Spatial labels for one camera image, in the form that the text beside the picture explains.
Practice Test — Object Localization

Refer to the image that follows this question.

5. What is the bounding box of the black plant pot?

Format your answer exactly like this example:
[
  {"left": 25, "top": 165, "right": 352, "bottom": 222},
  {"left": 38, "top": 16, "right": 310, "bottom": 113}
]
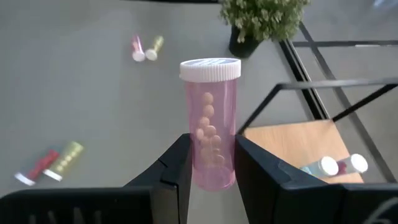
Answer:
[{"left": 228, "top": 24, "right": 264, "bottom": 59}]

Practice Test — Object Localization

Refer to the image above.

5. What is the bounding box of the red pill bottle white cap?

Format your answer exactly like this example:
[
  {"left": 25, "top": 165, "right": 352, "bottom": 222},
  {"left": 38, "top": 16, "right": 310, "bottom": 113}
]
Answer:
[{"left": 337, "top": 153, "right": 369, "bottom": 175}]

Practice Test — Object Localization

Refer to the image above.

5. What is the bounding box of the green artificial plant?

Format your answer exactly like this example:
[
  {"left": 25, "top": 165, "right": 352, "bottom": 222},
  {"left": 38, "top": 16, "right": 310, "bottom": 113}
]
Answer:
[{"left": 219, "top": 0, "right": 312, "bottom": 44}]

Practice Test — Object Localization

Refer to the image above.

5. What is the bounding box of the black table edge rail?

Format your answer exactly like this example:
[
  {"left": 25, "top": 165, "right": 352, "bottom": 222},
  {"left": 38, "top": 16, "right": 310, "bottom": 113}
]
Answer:
[{"left": 277, "top": 39, "right": 331, "bottom": 121}]

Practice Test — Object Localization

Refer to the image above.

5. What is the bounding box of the light blue pill bottle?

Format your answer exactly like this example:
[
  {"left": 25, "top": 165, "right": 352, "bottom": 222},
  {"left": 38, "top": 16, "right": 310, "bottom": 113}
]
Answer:
[{"left": 300, "top": 155, "right": 340, "bottom": 178}]

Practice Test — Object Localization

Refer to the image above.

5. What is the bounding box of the clear bottle with red pills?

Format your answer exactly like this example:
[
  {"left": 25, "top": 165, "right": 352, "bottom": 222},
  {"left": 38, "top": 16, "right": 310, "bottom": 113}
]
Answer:
[{"left": 14, "top": 149, "right": 60, "bottom": 187}]

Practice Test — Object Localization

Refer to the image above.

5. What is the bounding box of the pink pill bottle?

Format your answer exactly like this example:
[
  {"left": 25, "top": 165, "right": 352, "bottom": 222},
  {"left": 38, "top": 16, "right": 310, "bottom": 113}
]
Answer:
[
  {"left": 178, "top": 57, "right": 242, "bottom": 192},
  {"left": 130, "top": 34, "right": 146, "bottom": 62}
]

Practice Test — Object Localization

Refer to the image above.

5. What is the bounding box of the black metal shelf frame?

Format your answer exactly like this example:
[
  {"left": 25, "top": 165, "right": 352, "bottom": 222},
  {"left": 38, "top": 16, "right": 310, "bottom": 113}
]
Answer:
[{"left": 238, "top": 21, "right": 398, "bottom": 184}]

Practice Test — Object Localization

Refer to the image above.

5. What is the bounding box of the yellow-green pill bottle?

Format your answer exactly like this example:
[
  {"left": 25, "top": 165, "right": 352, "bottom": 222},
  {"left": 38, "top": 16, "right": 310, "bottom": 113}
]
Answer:
[
  {"left": 42, "top": 141, "right": 85, "bottom": 182},
  {"left": 145, "top": 35, "right": 165, "bottom": 62}
]

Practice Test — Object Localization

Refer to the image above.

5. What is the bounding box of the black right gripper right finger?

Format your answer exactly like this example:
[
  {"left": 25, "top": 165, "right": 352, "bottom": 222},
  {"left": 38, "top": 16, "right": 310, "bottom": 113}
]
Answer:
[{"left": 234, "top": 133, "right": 337, "bottom": 224}]

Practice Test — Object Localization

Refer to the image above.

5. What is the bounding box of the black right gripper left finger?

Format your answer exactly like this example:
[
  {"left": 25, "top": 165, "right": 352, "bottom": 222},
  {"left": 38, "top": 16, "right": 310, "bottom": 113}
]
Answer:
[{"left": 123, "top": 133, "right": 193, "bottom": 224}]

